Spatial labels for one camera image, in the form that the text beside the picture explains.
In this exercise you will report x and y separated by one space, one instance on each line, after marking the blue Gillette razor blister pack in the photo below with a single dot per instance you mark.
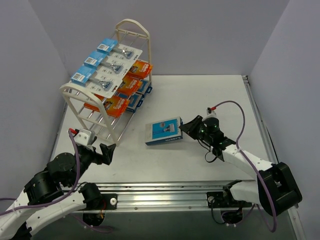
113 48

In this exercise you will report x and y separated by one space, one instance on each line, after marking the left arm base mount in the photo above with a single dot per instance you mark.
104 201

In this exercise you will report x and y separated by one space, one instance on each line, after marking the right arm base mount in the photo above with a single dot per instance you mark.
216 199

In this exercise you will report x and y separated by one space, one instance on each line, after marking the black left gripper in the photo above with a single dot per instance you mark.
100 156

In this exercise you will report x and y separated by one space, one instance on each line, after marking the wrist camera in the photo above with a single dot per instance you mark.
81 136
210 111

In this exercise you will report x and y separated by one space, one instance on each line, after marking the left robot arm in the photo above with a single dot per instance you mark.
56 192

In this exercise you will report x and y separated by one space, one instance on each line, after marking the blue Harry's box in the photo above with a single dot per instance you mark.
145 88
135 101
163 131

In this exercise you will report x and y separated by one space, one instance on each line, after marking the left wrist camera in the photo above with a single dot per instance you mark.
81 136

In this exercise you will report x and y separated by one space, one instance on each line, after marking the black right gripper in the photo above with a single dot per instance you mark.
197 128

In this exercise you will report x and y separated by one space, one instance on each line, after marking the aluminium rail frame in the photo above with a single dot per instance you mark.
176 175

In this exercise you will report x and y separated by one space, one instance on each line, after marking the orange Gillette Fusion box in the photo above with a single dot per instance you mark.
140 69

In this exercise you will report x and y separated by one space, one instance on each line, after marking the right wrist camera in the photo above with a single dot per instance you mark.
210 111

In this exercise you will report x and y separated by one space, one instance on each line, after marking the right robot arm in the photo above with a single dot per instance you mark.
273 186

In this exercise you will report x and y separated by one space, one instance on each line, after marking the cream metal-rod shelf rack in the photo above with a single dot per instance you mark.
128 32

